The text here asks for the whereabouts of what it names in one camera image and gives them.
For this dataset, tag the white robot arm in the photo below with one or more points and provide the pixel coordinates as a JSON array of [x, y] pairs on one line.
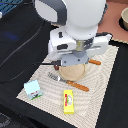
[[79, 18]]

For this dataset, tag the beige bowl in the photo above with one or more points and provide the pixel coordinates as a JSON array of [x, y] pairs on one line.
[[124, 16]]

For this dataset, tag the wooden handled knife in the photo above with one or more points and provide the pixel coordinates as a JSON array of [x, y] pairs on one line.
[[95, 62]]

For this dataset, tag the brown sausage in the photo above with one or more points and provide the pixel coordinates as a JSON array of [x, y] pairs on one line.
[[57, 66]]

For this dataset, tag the wooden handled fork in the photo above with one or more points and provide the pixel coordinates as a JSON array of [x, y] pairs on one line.
[[76, 85]]

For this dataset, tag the pink brown board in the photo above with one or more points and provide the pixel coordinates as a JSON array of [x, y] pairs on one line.
[[111, 18]]

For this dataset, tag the blue basket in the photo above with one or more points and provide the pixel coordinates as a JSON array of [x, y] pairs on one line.
[[7, 4]]

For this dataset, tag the round beige plate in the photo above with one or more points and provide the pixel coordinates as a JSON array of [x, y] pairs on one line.
[[73, 72]]

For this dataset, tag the blue milk carton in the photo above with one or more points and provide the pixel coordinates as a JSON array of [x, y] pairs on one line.
[[32, 89]]

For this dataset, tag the yellow butter box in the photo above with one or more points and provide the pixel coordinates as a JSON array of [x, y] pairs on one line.
[[68, 102]]

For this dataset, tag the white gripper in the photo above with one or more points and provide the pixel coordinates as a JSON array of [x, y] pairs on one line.
[[63, 50]]

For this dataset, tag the beige woven placemat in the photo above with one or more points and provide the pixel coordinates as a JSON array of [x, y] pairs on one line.
[[86, 104]]

